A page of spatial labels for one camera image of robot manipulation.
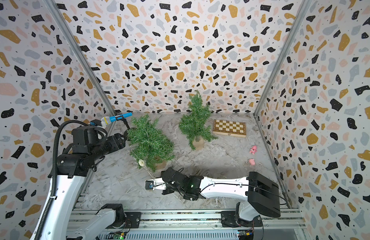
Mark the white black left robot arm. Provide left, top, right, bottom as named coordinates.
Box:
left=31, top=126, right=126, bottom=240

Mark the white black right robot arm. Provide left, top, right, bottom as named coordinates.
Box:
left=145, top=168, right=281, bottom=227

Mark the green left christmas tree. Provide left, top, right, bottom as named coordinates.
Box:
left=128, top=115, right=175, bottom=172

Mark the green christmas tree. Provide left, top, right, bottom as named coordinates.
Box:
left=179, top=90, right=218, bottom=151
left=128, top=115, right=175, bottom=172

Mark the green right christmas tree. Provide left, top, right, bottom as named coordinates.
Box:
left=179, top=90, right=218, bottom=151

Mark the blue toy microphone on stand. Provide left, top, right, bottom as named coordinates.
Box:
left=100, top=113, right=132, bottom=139

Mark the wooden chess board box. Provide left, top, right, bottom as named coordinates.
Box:
left=213, top=120, right=247, bottom=138

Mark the pink pig toy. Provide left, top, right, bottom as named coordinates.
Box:
left=250, top=146, right=258, bottom=155

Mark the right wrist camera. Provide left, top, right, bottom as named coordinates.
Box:
left=145, top=178, right=166, bottom=191

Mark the black corrugated cable conduit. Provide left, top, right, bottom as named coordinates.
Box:
left=33, top=119, right=92, bottom=240

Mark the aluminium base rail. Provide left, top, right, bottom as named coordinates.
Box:
left=49, top=208, right=309, bottom=240

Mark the metal left corner post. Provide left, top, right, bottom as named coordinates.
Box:
left=44, top=0, right=116, bottom=116

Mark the metal corner post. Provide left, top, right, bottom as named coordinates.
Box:
left=254, top=0, right=312, bottom=117
left=44, top=0, right=116, bottom=116

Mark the metal right corner post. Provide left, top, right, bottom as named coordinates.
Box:
left=254, top=0, right=312, bottom=117

